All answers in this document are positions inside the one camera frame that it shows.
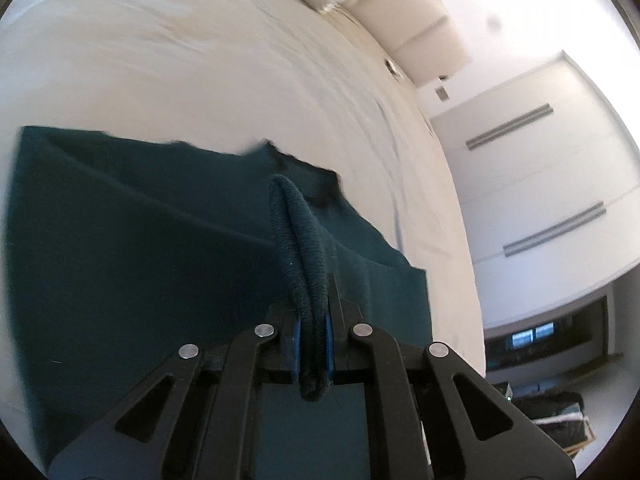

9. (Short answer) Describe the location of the dark green knit garment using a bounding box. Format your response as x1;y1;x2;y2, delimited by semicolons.
4;127;432;464

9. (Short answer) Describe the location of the beige bed sheet mattress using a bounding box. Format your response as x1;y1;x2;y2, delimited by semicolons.
1;0;486;471

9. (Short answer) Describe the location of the beige padded headboard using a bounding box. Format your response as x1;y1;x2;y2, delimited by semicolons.
344;0;471;88

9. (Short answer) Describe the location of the white wardrobe with handles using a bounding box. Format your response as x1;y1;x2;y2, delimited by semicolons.
433;55;639;330

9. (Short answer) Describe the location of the wall power socket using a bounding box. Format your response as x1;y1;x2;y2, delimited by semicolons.
435;87;449;102

